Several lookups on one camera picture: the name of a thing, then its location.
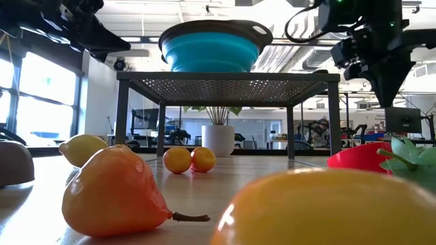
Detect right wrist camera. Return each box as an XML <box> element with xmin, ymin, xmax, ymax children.
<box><xmin>329</xmin><ymin>36</ymin><xmax>364</xmax><ymax>82</ymax></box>

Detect yellow toy lemon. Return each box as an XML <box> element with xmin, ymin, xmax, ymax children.
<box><xmin>58</xmin><ymin>133</ymin><xmax>109</xmax><ymax>169</ymax></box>

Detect green plant in white pot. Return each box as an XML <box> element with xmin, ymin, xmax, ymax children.
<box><xmin>183</xmin><ymin>105</ymin><xmax>243</xmax><ymax>158</ymax></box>

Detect red apple half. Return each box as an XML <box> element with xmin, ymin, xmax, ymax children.
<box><xmin>326</xmin><ymin>142</ymin><xmax>396</xmax><ymax>176</ymax></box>

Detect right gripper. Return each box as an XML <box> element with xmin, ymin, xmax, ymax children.
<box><xmin>360</xmin><ymin>20</ymin><xmax>417</xmax><ymax>109</ymax></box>

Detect orange toy peach, brown stem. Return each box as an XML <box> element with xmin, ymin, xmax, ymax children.
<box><xmin>61</xmin><ymin>144</ymin><xmax>211</xmax><ymax>238</ymax></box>

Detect black monitor on arm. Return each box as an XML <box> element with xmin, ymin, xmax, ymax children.
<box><xmin>131</xmin><ymin>108</ymin><xmax>160</xmax><ymax>131</ymax></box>

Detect red toy strawberry, green leaves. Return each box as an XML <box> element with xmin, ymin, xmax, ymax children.
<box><xmin>376</xmin><ymin>135</ymin><xmax>436</xmax><ymax>195</ymax></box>

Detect ceiling light rail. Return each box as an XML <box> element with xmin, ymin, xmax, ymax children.
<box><xmin>270</xmin><ymin>37</ymin><xmax>341</xmax><ymax>48</ymax></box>

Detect large window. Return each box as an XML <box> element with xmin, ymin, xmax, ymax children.
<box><xmin>0</xmin><ymin>50</ymin><xmax>84</xmax><ymax>147</ymax></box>

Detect blue storage bin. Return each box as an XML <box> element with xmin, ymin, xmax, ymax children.
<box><xmin>361</xmin><ymin>133</ymin><xmax>386</xmax><ymax>142</ymax></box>

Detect person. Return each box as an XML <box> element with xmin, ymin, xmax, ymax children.
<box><xmin>308</xmin><ymin>117</ymin><xmax>330</xmax><ymax>148</ymax></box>

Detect black curved tube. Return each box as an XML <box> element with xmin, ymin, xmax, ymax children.
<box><xmin>0</xmin><ymin>127</ymin><xmax>27</xmax><ymax>146</ymax></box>

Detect dark brown toy fruit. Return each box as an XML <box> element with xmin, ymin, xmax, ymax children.
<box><xmin>0</xmin><ymin>140</ymin><xmax>35</xmax><ymax>187</ymax></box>

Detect long ceiling light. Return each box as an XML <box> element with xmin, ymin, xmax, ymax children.
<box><xmin>121</xmin><ymin>33</ymin><xmax>161</xmax><ymax>45</ymax></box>

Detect black computer monitor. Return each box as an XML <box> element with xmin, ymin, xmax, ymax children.
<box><xmin>384</xmin><ymin>105</ymin><xmax>423</xmax><ymax>135</ymax></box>

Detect silver ventilation duct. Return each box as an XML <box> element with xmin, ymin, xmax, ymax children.
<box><xmin>253</xmin><ymin>15</ymin><xmax>330</xmax><ymax>74</ymax></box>

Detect small orange toy fruit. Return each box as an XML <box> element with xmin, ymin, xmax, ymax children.
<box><xmin>163</xmin><ymin>146</ymin><xmax>193</xmax><ymax>175</ymax></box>
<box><xmin>190</xmin><ymin>146</ymin><xmax>217</xmax><ymax>174</ymax></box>

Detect blue collapsible colander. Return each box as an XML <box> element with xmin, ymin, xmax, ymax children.
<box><xmin>158</xmin><ymin>19</ymin><xmax>274</xmax><ymax>74</ymax></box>

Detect black aluminium rig frame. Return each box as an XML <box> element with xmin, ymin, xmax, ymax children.
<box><xmin>26</xmin><ymin>145</ymin><xmax>341</xmax><ymax>158</ymax></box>

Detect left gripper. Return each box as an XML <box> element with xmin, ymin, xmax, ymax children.
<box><xmin>50</xmin><ymin>0</ymin><xmax>132</xmax><ymax>64</ymax></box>

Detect orange-yellow toy pear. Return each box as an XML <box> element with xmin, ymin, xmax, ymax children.
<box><xmin>210</xmin><ymin>167</ymin><xmax>436</xmax><ymax>245</ymax></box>

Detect grey perforated metal stand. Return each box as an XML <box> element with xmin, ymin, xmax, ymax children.
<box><xmin>114</xmin><ymin>70</ymin><xmax>343</xmax><ymax>161</ymax></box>

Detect black ceiling-mounted camera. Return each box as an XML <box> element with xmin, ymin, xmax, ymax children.
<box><xmin>112</xmin><ymin>56</ymin><xmax>127</xmax><ymax>71</ymax></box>

